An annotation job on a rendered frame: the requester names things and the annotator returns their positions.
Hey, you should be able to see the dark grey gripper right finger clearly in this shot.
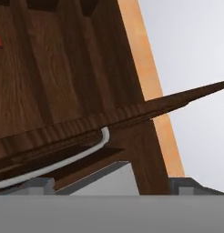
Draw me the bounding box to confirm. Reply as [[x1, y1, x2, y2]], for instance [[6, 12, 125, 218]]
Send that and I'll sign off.
[[168, 177, 224, 196]]

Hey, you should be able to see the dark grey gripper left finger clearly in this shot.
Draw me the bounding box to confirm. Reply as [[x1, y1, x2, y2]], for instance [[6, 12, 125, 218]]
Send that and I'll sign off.
[[0, 177, 56, 196]]

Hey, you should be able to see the dark wooden cabinet door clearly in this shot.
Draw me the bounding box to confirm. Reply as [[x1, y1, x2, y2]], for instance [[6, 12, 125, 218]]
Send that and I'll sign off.
[[0, 79, 224, 193]]

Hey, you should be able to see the dark wooden cabinet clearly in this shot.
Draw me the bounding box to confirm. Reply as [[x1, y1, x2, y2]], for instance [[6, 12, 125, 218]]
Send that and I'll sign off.
[[0, 0, 171, 196]]

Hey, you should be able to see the white cabinet door handle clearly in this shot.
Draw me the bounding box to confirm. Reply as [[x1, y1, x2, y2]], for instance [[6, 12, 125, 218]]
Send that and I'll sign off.
[[0, 126, 111, 189]]

